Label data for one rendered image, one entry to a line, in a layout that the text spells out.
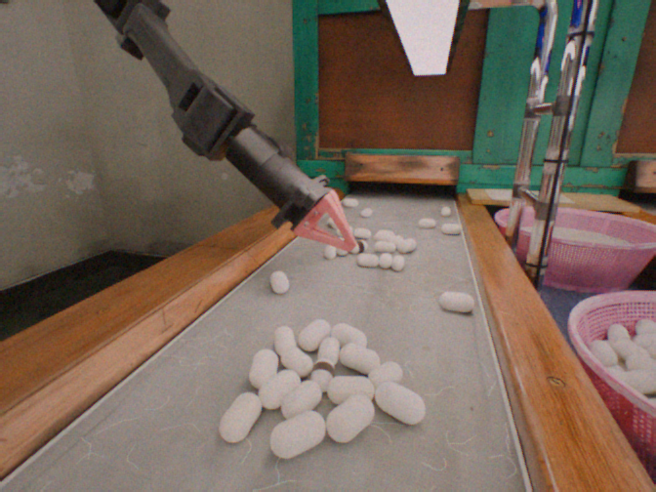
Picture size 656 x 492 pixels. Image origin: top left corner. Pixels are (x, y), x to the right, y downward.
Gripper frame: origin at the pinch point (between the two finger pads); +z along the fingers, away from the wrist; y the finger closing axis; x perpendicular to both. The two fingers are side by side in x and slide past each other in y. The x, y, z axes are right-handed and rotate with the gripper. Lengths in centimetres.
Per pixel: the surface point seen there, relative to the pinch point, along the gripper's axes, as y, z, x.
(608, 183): 59, 38, -35
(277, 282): -7.4, -3.4, 7.1
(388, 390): -23.4, 7.9, -3.0
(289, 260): 4.6, -4.6, 10.5
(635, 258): 18.5, 34.2, -23.6
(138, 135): 146, -127, 98
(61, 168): 126, -145, 138
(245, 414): -27.9, 1.3, 3.0
